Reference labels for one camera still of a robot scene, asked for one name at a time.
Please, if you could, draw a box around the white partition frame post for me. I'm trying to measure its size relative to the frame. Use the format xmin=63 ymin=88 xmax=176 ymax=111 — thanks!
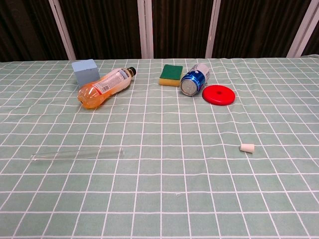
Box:
xmin=137 ymin=0 xmax=154 ymax=59
xmin=286 ymin=0 xmax=319 ymax=58
xmin=205 ymin=0 xmax=222 ymax=59
xmin=48 ymin=0 xmax=76 ymax=60

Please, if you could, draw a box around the white rubber stopper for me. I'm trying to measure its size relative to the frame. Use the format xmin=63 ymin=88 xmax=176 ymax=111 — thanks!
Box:
xmin=239 ymin=143 xmax=256 ymax=154

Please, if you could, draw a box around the green and yellow sponge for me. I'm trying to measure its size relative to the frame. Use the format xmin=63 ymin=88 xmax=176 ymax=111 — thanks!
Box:
xmin=159 ymin=64 xmax=183 ymax=88

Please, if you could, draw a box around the orange drink plastic bottle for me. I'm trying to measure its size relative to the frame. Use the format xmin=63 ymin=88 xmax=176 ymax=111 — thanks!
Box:
xmin=77 ymin=66 xmax=137 ymax=110

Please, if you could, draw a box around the clear glass tube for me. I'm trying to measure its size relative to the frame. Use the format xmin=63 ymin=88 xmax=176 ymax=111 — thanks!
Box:
xmin=30 ymin=147 xmax=125 ymax=162

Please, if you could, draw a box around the green white checkered tablecloth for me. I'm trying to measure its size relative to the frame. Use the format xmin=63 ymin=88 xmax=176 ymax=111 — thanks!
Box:
xmin=0 ymin=55 xmax=319 ymax=239

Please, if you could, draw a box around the red plastic disc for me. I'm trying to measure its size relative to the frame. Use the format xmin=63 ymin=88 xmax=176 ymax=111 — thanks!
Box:
xmin=202 ymin=85 xmax=236 ymax=105

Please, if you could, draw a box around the blue and white soda can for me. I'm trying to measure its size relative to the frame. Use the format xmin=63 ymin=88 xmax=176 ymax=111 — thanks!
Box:
xmin=180 ymin=63 xmax=210 ymax=97

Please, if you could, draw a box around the light blue foam cube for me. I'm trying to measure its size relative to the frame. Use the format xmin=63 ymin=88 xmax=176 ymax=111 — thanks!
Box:
xmin=71 ymin=59 xmax=100 ymax=88

